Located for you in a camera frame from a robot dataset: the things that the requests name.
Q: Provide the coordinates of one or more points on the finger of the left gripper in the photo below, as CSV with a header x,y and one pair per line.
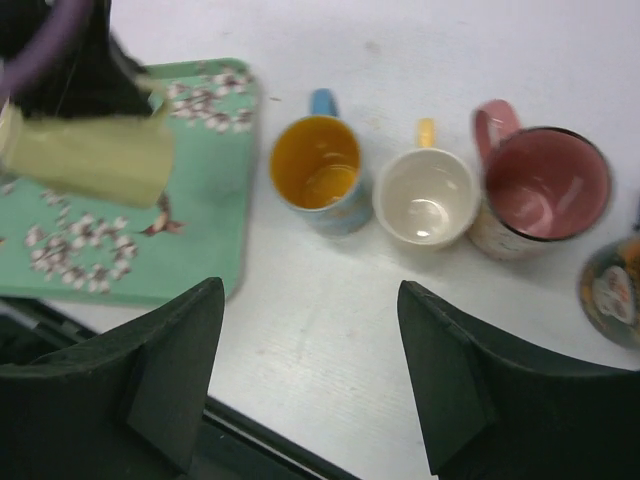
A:
x,y
67,63

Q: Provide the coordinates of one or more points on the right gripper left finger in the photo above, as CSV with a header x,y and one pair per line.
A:
x,y
126,404

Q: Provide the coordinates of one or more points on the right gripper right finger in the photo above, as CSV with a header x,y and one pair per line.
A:
x,y
494,406

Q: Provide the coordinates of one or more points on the pale green mug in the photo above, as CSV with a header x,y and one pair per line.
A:
x,y
121,159

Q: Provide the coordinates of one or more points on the black gold-rimmed mug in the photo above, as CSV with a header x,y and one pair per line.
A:
x,y
608,291

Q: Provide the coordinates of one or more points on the yellow mug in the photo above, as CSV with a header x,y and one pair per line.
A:
x,y
426,197

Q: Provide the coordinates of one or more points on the pink mug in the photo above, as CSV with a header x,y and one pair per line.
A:
x,y
542,185

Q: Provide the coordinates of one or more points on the blue floral mug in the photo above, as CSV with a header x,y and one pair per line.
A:
x,y
316,168

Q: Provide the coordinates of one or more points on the green floral tray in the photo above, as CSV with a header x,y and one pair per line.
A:
x,y
76,249

